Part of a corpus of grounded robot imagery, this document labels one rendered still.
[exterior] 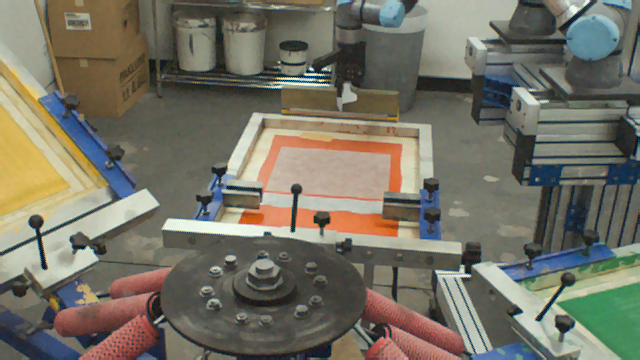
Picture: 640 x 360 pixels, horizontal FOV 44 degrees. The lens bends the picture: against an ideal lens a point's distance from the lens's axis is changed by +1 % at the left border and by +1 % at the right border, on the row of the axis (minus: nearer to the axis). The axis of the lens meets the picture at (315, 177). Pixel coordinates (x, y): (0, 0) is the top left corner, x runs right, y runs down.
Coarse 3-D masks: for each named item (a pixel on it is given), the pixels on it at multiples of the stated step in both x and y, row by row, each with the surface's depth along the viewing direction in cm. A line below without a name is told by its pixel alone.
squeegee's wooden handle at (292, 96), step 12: (288, 84) 240; (288, 96) 240; (300, 96) 239; (312, 96) 239; (324, 96) 238; (336, 96) 238; (360, 96) 237; (372, 96) 236; (384, 96) 236; (396, 96) 235; (288, 108) 242; (300, 108) 241; (312, 108) 240; (324, 108) 240; (336, 108) 240; (348, 108) 239; (360, 108) 239; (372, 108) 238; (384, 108) 238; (396, 108) 237
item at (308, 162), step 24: (288, 144) 247; (312, 144) 247; (336, 144) 248; (264, 168) 231; (288, 168) 231; (312, 168) 232; (288, 192) 218; (312, 192) 218; (264, 216) 205; (288, 216) 206; (312, 216) 206
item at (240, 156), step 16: (256, 128) 248; (288, 128) 257; (304, 128) 257; (320, 128) 256; (336, 128) 255; (352, 128) 255; (368, 128) 254; (384, 128) 253; (400, 128) 253; (416, 128) 252; (240, 144) 237; (240, 160) 227; (240, 176) 225; (432, 176) 221; (224, 208) 207
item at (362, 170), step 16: (352, 144) 248; (368, 144) 248; (384, 144) 249; (400, 144) 249; (336, 160) 237; (352, 160) 237; (368, 160) 238; (384, 160) 238; (336, 176) 227; (352, 176) 227; (368, 176) 228; (384, 176) 228; (400, 176) 228; (336, 192) 218; (352, 192) 219; (368, 192) 219; (336, 224) 202; (352, 224) 203; (368, 224) 203; (384, 224) 203
